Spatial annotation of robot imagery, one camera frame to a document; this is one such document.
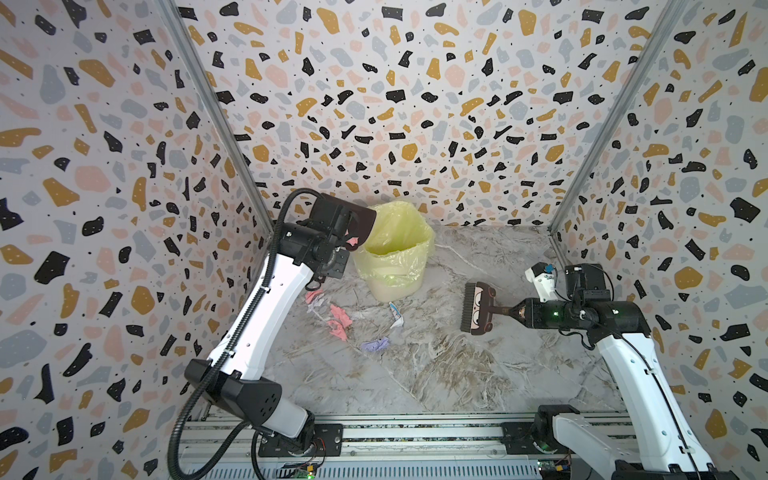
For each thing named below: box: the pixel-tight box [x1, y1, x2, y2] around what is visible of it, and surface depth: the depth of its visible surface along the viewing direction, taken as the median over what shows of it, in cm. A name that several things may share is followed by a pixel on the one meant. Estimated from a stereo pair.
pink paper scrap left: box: [328, 320, 347, 341], surface depth 94 cm
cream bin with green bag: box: [352, 201, 435, 303], surface depth 85 cm
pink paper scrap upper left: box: [330, 304, 353, 329], surface depth 97 cm
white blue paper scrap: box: [389, 301, 404, 329], surface depth 97 cm
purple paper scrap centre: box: [362, 337, 389, 352], surface depth 92 cm
